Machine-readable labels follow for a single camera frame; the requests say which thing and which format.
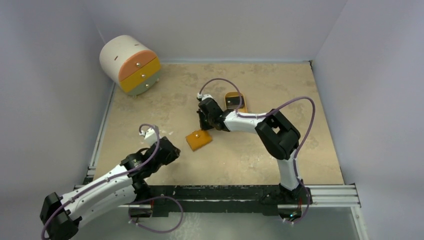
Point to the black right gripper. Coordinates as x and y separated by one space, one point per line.
204 117

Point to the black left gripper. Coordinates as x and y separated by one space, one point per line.
172 156

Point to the orange leather card holder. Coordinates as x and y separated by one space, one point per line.
198 139

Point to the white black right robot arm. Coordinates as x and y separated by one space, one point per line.
279 137

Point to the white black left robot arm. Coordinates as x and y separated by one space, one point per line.
63 215

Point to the black credit card stack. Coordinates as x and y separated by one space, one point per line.
235 102

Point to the orange oval tray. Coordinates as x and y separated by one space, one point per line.
235 93

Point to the white round mini drawer chest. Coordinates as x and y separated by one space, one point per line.
131 65

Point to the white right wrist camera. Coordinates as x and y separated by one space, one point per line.
200 96

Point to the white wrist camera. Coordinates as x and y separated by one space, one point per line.
200 96
150 136

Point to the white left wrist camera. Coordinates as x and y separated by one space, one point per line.
150 136

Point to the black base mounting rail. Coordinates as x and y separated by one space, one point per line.
161 200

